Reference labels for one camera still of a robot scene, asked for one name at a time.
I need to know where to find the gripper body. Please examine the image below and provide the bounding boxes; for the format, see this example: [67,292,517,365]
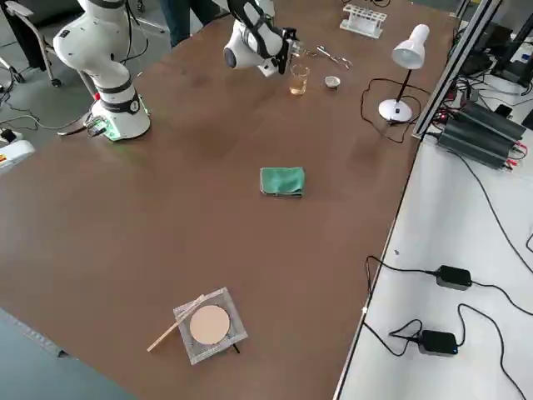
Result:
[278,27,299,76]

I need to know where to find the glass beaker with amber liquid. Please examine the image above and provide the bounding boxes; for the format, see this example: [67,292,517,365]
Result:
[289,65,311,96]

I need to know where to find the metal crucible tongs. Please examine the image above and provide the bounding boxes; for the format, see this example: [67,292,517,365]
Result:
[316,44,354,69]

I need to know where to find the white test tube rack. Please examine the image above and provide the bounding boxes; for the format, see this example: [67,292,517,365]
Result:
[339,2,388,38]

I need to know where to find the person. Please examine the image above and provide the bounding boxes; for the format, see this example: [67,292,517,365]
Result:
[159,0,229,48]

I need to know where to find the white desk lamp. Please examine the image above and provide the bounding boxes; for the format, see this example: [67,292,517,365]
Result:
[377,23,431,123]

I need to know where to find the folded green cloth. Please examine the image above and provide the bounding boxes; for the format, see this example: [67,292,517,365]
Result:
[259,166,306,198]

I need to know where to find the black power supply unit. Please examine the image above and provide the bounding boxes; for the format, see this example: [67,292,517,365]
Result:
[456,101,528,143]
[436,120,516,170]

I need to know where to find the black computer monitor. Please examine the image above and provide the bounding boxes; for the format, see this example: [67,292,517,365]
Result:
[489,0,533,87]

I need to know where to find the black office chair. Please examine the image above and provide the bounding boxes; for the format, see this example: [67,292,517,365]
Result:
[0,0,63,88]

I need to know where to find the black power adapter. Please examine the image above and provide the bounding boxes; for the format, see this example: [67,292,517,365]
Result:
[436,265,473,289]
[417,329,459,356]

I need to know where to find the white box with warning label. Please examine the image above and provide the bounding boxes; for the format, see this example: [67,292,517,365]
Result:
[0,139,35,175]

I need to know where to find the wooden test tube clamp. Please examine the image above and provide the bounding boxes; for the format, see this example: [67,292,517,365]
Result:
[147,294,206,353]

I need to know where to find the black lamp cable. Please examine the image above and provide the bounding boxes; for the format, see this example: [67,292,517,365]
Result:
[360,77,431,145]

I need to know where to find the aluminium frame post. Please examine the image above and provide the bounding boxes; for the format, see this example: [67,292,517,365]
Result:
[411,0,501,141]

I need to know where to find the black adapter cable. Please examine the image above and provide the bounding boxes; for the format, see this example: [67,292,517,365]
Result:
[389,302,528,400]
[365,254,533,318]

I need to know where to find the wire gauze on tripod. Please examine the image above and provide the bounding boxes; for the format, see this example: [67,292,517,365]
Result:
[172,286,250,367]

